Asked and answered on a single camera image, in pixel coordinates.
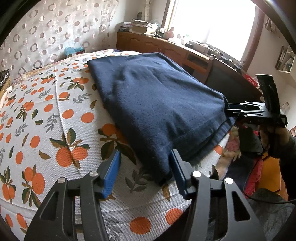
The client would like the floral quilt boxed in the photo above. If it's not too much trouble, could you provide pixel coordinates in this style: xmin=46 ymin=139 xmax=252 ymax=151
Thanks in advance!
xmin=11 ymin=49 xmax=242 ymax=181

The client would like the navy printed t-shirt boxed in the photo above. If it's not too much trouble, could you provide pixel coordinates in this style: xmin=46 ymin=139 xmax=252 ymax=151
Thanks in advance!
xmin=87 ymin=53 xmax=235 ymax=185

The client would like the pink piggy bank figurine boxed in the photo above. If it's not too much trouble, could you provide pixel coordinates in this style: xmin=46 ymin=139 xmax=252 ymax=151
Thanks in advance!
xmin=164 ymin=27 xmax=175 ymax=40

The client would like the tied beige window curtain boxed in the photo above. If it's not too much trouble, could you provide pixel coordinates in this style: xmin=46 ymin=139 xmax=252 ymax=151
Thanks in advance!
xmin=142 ymin=0 xmax=151 ymax=22

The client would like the stack of papers and books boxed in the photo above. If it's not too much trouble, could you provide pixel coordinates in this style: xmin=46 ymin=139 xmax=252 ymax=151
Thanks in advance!
xmin=119 ymin=19 xmax=159 ymax=35

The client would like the black ring patterned cloth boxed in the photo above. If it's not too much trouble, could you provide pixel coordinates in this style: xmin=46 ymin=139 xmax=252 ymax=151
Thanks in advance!
xmin=0 ymin=69 xmax=10 ymax=90

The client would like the person right hand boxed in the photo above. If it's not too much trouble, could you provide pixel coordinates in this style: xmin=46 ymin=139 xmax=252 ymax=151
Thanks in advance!
xmin=258 ymin=126 xmax=290 ymax=152

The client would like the orange fruit print bedsheet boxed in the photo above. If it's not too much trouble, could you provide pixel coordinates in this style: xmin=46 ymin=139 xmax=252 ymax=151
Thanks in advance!
xmin=0 ymin=49 xmax=231 ymax=241

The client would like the circle patterned sheer curtain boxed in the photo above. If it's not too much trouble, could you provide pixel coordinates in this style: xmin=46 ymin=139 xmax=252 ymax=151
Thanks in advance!
xmin=1 ymin=1 xmax=118 ymax=79

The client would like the tissue box with blue bag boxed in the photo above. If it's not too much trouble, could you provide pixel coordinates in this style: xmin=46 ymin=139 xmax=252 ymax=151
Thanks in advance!
xmin=64 ymin=47 xmax=85 ymax=58

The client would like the window with brown frame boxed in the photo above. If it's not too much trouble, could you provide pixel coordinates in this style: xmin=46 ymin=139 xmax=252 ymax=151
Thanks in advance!
xmin=162 ymin=1 xmax=264 ymax=71

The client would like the long wooden cabinet desk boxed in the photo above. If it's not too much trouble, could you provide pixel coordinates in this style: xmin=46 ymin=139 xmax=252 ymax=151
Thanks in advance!
xmin=116 ymin=31 xmax=262 ymax=103

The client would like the white wall shelf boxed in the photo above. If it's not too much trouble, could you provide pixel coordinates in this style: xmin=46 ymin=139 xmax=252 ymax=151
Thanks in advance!
xmin=275 ymin=46 xmax=295 ymax=82

